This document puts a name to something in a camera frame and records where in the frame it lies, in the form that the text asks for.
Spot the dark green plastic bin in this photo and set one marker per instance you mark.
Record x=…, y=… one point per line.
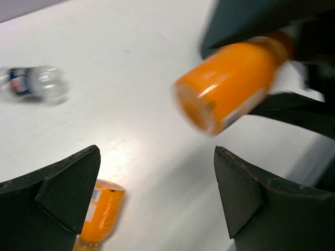
x=235, y=21

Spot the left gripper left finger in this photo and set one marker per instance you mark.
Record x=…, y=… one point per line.
x=46, y=209

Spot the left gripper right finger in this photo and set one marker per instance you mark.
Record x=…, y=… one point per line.
x=264, y=211

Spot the clear bottle black cap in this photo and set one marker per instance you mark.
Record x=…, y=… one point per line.
x=33, y=84

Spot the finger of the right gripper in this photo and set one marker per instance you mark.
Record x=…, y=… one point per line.
x=298, y=110
x=313, y=38

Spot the orange juice bottle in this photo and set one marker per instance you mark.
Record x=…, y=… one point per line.
x=232, y=81
x=102, y=214

